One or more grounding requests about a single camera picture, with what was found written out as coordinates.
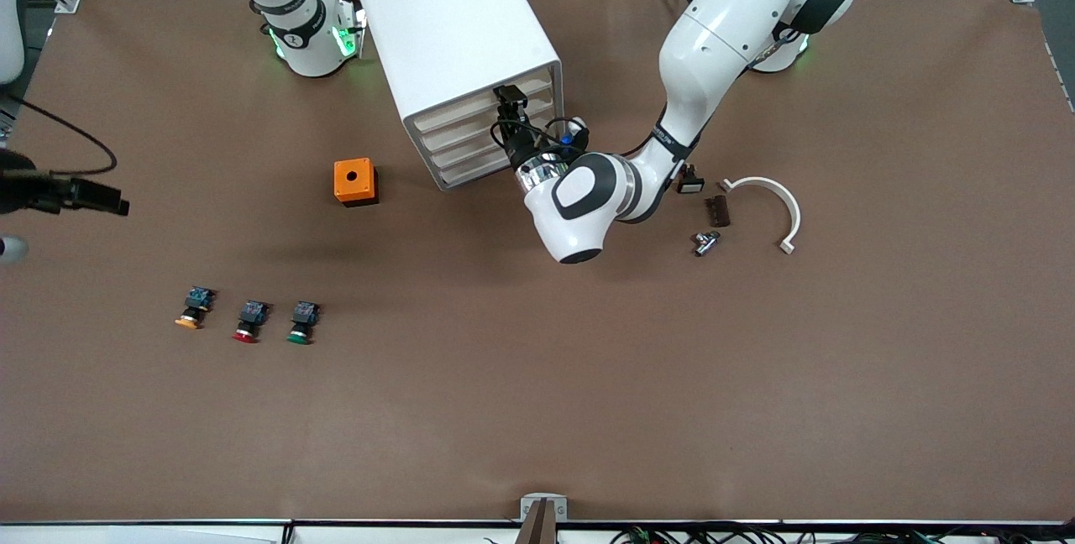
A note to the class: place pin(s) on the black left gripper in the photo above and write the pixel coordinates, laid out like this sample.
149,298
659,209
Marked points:
518,147

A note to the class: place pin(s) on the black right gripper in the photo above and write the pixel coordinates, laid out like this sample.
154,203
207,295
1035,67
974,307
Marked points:
18,191

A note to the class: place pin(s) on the yellow mushroom push button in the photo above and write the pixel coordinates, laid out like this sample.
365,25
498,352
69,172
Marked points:
195,302

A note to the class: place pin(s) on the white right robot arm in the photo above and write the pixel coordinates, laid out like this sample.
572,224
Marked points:
306,32

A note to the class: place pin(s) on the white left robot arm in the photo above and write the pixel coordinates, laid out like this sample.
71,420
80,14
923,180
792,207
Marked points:
722,40

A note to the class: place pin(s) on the red mushroom push button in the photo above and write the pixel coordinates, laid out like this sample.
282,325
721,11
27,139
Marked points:
252,315

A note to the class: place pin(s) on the green mushroom push button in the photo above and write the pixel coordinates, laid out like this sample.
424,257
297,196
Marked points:
304,315

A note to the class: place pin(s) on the small brown block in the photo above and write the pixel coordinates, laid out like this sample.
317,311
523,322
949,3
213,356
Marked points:
721,211

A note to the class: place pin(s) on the silver metal fitting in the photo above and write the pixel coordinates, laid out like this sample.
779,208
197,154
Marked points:
705,243

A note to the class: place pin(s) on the white curved plastic clamp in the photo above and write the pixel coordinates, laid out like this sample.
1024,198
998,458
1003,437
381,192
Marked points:
794,212

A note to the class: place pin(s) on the orange button enclosure box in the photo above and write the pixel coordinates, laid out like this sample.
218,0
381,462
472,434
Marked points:
353,179

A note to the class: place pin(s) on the small black white switch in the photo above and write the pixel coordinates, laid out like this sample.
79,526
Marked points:
690,183

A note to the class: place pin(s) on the white table edge rail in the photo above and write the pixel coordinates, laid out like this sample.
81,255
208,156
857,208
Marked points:
168,534

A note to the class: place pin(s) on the grey metal table bracket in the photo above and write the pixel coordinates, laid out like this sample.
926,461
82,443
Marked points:
527,510

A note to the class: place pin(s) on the brown wedge post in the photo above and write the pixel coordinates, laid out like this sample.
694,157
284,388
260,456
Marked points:
537,527

